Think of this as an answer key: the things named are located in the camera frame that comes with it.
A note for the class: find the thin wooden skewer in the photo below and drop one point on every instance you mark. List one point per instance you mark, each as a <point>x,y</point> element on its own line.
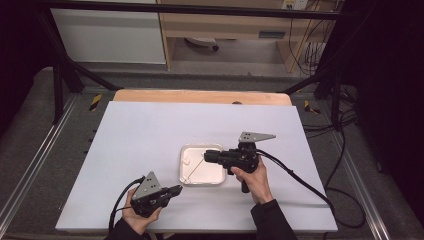
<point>195,167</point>

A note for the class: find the white cabinet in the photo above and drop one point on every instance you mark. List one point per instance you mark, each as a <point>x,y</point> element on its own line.
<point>106,36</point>

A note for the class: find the black metal crossbar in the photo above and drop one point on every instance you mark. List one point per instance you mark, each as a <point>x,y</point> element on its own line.
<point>200,10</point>

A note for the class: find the yellow and black tape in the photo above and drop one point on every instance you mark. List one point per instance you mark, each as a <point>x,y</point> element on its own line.
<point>95,102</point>
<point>311,107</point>

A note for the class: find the white table board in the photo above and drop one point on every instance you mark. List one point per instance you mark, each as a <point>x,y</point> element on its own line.
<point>133,140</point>

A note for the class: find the black metal stand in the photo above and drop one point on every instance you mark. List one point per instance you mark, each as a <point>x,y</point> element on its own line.
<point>58,90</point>
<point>335,96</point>

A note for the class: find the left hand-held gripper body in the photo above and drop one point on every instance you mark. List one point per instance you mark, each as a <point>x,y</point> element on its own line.
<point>148,191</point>

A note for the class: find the person's right hand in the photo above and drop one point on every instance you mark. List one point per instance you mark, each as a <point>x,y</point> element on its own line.
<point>258,186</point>

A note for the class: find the square white tray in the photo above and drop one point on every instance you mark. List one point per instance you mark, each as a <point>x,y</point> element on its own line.
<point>210,173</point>

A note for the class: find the wooden table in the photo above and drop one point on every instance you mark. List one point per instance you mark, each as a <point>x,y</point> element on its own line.
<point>186,96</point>

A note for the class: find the chair base with wheel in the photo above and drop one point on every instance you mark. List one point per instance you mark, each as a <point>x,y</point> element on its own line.
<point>203,42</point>

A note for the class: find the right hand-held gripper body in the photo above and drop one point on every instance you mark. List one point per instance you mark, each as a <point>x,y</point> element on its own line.
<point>243,158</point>

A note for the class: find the white wall socket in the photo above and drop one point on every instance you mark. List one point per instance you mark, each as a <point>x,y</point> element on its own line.
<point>295,4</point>

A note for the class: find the aluminium rail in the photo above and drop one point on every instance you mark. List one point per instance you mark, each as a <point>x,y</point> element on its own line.
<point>36,156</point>
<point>360,180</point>

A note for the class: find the light wooden desk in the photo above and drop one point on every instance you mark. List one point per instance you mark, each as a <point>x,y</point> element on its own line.
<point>230,25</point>

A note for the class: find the person's left hand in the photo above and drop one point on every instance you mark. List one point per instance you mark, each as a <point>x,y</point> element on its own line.
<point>136,221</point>

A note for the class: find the black curtain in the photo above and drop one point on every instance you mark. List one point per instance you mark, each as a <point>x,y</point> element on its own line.
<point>20,60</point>
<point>390,100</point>

